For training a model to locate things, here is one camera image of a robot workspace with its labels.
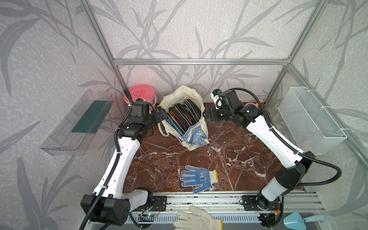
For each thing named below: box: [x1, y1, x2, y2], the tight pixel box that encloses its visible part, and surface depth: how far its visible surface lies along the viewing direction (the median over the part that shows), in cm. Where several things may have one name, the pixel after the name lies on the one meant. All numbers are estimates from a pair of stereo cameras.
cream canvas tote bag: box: [157, 85, 210, 151], surface depth 91 cm
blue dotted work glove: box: [180, 164, 219, 194], surface depth 84 cm
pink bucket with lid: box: [124, 84, 157, 107], surface depth 104 cm
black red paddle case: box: [169, 103, 195, 133], surface depth 93 cm
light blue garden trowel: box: [283, 211, 326, 230], surface depth 69 cm
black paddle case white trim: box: [183, 98, 202, 123], surface depth 93 cm
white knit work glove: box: [172, 205, 224, 230], surface depth 70 cm
